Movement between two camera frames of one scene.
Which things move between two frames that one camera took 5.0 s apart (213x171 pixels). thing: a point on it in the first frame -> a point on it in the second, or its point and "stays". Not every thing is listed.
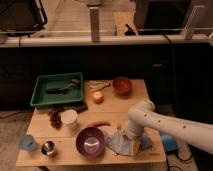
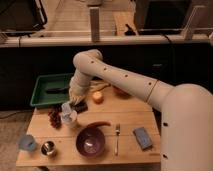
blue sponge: x=145 y=141 stays
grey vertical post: x=94 y=24 stays
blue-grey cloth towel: x=121 y=144 -> x=66 y=112
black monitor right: x=162 y=17 stays
